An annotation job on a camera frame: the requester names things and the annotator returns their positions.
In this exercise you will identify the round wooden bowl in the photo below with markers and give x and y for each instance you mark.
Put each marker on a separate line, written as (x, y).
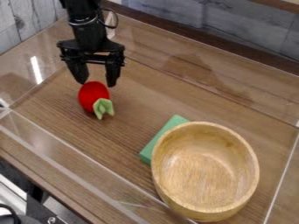
(204, 170)

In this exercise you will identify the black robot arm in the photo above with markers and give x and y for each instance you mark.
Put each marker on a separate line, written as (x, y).
(89, 47)

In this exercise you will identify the red felt fruit green leaves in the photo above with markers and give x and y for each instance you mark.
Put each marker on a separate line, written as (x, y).
(93, 99)

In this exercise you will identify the black metal mount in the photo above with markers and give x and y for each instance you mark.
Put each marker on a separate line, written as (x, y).
(37, 214)

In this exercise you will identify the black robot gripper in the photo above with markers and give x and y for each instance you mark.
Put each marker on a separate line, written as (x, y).
(108, 54)

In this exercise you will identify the clear acrylic tray wall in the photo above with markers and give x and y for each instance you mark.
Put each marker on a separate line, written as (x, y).
(81, 158)

